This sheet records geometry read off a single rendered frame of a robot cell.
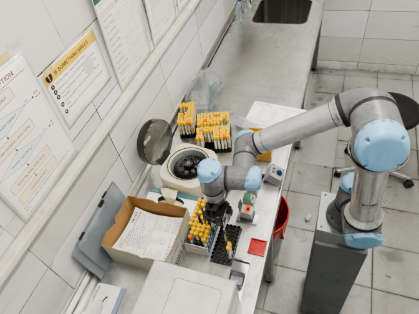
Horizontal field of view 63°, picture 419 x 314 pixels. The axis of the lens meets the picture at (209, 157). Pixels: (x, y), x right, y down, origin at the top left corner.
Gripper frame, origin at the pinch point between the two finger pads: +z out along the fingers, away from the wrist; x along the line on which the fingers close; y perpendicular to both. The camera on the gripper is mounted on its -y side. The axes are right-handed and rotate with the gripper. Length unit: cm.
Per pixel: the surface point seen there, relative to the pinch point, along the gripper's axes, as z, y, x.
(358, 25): 58, -253, 47
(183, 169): 7.8, -26.4, -27.7
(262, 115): 16, -77, -2
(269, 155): 12.8, -46.5, 8.2
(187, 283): -12.2, 29.5, -0.9
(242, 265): 13.9, 9.3, 9.3
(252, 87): 18, -103, -13
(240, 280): 13.9, 15.4, 9.9
